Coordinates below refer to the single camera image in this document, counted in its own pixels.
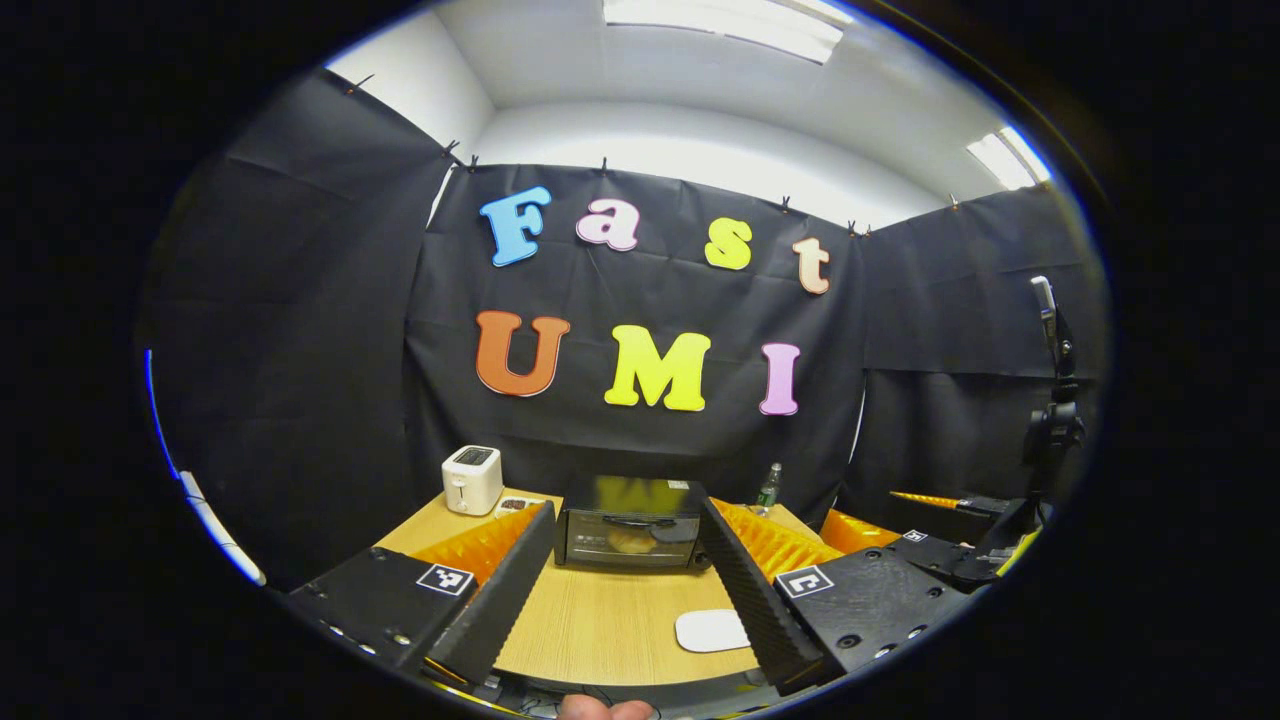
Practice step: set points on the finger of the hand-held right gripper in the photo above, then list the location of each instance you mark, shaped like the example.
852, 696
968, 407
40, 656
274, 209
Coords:
980, 507
940, 555

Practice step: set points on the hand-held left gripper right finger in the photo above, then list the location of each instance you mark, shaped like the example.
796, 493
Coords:
755, 600

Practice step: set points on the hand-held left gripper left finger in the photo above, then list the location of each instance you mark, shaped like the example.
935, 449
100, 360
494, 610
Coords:
505, 600

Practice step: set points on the black electric oven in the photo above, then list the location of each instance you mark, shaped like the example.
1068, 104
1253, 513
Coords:
590, 545

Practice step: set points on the golden croissant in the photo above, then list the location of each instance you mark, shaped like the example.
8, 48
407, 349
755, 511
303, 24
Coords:
632, 542

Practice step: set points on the white plate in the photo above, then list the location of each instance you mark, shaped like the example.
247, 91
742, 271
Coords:
705, 632

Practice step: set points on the small white tray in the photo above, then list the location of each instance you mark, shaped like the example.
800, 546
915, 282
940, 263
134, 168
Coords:
515, 506

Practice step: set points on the green label water bottle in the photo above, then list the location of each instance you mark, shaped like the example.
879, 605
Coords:
769, 492

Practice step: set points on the white toaster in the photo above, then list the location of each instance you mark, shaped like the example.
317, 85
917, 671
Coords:
472, 485

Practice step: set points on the ceiling light panel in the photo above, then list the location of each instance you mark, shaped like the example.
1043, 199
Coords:
1010, 158
730, 25

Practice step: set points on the black backdrop cloth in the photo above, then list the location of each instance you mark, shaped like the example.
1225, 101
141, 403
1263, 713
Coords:
660, 290

